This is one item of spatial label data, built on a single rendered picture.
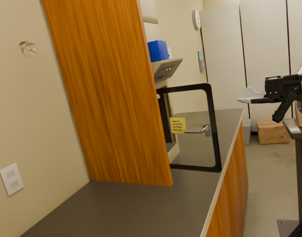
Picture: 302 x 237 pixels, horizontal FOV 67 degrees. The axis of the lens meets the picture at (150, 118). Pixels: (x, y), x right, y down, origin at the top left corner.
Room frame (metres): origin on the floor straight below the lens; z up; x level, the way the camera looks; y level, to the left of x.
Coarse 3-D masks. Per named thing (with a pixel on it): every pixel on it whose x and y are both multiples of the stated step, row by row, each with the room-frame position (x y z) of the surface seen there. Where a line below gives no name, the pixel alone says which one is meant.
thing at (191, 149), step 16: (160, 96) 1.05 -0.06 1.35; (176, 96) 1.00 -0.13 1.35; (192, 96) 0.96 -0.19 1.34; (208, 96) 0.92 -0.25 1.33; (160, 112) 1.06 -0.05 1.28; (176, 112) 1.01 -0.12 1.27; (192, 112) 0.97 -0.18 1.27; (208, 112) 0.93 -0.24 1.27; (192, 128) 0.97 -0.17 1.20; (176, 144) 1.02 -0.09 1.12; (192, 144) 0.98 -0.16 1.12; (208, 144) 0.94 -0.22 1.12; (176, 160) 1.03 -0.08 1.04; (192, 160) 0.99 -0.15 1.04; (208, 160) 0.94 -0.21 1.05
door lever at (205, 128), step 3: (204, 126) 0.94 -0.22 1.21; (207, 126) 0.93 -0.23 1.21; (186, 129) 0.94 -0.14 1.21; (189, 129) 0.93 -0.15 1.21; (192, 129) 0.93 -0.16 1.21; (195, 129) 0.92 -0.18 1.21; (198, 129) 0.91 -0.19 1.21; (201, 129) 0.90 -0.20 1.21; (204, 129) 0.91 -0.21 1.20; (207, 129) 0.93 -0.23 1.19; (186, 132) 0.93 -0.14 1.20; (189, 132) 0.93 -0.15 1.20; (192, 132) 0.92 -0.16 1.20; (195, 132) 0.91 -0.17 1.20; (198, 132) 0.91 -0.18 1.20; (201, 132) 0.89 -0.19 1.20
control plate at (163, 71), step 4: (164, 68) 1.12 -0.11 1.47; (168, 68) 1.18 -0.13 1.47; (172, 68) 1.25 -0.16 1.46; (160, 72) 1.11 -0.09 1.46; (164, 72) 1.17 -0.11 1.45; (168, 72) 1.23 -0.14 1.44; (156, 76) 1.10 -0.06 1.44; (160, 76) 1.15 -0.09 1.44; (164, 76) 1.22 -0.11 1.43; (156, 80) 1.14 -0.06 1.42
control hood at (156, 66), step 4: (164, 60) 1.08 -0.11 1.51; (168, 60) 1.11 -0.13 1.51; (172, 60) 1.16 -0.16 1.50; (176, 60) 1.21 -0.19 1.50; (180, 60) 1.28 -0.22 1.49; (152, 64) 1.06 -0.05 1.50; (156, 64) 1.05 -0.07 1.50; (160, 64) 1.04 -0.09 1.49; (164, 64) 1.09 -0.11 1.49; (168, 64) 1.14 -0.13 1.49; (172, 64) 1.20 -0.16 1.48; (176, 64) 1.27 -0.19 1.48; (152, 68) 1.06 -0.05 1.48; (156, 68) 1.05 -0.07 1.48; (160, 68) 1.07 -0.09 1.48; (176, 68) 1.32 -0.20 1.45; (156, 72) 1.06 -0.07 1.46; (172, 72) 1.31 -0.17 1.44; (168, 76) 1.29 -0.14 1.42; (160, 80) 1.21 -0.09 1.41
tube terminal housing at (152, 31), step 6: (144, 24) 1.21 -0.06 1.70; (150, 24) 1.28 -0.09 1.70; (156, 24) 1.35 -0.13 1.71; (150, 30) 1.26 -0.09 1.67; (156, 30) 1.33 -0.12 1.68; (150, 36) 1.25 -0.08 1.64; (156, 36) 1.32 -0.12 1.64; (156, 84) 1.22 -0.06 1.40; (162, 84) 1.29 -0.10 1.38; (168, 84) 1.36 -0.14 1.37
